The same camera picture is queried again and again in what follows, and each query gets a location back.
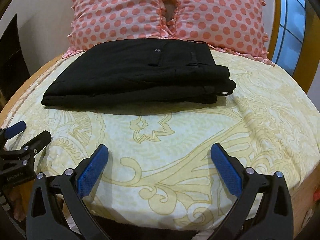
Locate pink polka-dot pillow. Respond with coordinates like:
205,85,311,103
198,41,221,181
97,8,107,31
165,0,273,65
64,0,169,57

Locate dark wooden side furniture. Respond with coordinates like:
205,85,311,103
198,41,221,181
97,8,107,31
1,14,30,101

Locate cream patterned bedsheet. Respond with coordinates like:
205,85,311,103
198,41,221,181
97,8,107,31
1,51,319,230

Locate black pants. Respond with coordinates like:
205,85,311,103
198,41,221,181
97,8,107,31
41,38,236,109

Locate left pink polka-dot pillow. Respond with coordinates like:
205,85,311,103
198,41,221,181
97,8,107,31
64,0,169,57

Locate wooden framed window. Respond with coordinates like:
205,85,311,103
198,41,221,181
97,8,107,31
268,0,319,93

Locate right pink polka-dot pillow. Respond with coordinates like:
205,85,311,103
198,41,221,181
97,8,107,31
165,0,273,65

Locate person's left hand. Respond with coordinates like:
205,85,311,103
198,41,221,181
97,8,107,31
9,180,34,222

